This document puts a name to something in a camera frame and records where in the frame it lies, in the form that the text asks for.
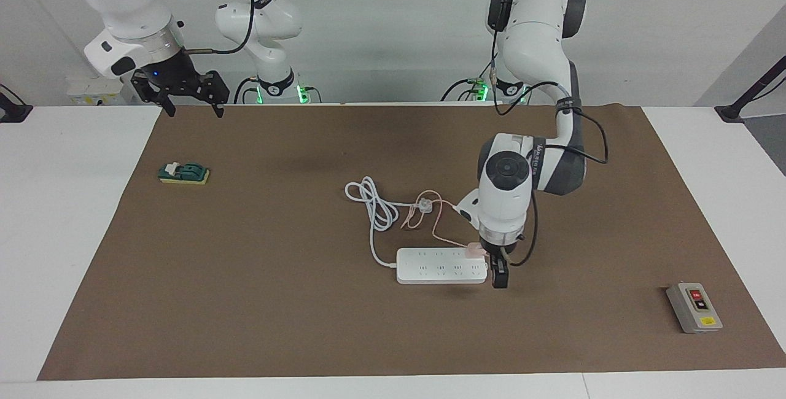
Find white power strip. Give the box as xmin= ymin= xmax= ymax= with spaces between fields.
xmin=395 ymin=247 xmax=490 ymax=284

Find white background box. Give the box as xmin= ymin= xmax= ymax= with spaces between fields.
xmin=66 ymin=77 xmax=139 ymax=106

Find brown table mat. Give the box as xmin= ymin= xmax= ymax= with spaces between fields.
xmin=37 ymin=104 xmax=786 ymax=381

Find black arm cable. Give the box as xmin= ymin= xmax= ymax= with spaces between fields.
xmin=488 ymin=0 xmax=609 ymax=266
xmin=175 ymin=0 xmax=255 ymax=56

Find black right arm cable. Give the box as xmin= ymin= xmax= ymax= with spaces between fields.
xmin=175 ymin=0 xmax=255 ymax=56

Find pink charging cable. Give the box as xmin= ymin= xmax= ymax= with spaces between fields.
xmin=400 ymin=189 xmax=473 ymax=248

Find black base power cable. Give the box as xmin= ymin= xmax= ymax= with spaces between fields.
xmin=442 ymin=61 xmax=499 ymax=104
xmin=233 ymin=77 xmax=323 ymax=105

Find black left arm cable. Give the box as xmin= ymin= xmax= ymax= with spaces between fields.
xmin=488 ymin=0 xmax=609 ymax=266

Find white power strip cord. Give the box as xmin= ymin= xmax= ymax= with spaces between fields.
xmin=344 ymin=176 xmax=434 ymax=268

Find grey on-off switch box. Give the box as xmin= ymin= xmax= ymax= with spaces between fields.
xmin=666 ymin=282 xmax=723 ymax=334

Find green knife switch block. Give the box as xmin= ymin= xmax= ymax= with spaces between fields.
xmin=158 ymin=161 xmax=211 ymax=185

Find black camera stand clamp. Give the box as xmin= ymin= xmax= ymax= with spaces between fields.
xmin=714 ymin=55 xmax=786 ymax=123

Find black table clamp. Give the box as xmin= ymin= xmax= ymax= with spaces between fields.
xmin=0 ymin=83 xmax=33 ymax=123

